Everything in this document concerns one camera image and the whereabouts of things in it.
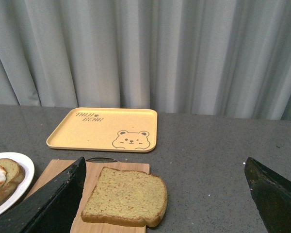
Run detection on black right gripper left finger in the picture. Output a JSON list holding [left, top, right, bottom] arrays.
[[0, 157, 86, 233]]

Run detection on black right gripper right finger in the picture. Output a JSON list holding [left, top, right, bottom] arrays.
[[244, 157, 291, 233]]

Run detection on white oval plate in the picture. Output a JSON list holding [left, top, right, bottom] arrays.
[[0, 152, 34, 215]]

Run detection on toasted bread slice top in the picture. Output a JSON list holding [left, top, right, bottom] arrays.
[[81, 167, 167, 227]]

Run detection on wooden cutting board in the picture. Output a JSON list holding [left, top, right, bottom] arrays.
[[27, 160, 150, 233]]

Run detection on yellow bear tray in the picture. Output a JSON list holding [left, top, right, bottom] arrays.
[[46, 107, 158, 153]]

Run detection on grey curtain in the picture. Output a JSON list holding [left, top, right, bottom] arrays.
[[0, 0, 291, 120]]

